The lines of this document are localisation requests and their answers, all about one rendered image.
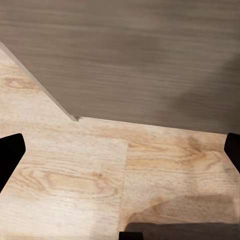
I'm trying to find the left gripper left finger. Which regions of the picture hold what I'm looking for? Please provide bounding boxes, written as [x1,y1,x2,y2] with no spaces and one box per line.
[0,133,26,193]

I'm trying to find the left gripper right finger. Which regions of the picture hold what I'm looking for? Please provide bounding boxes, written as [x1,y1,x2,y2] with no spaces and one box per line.
[224,133,240,173]

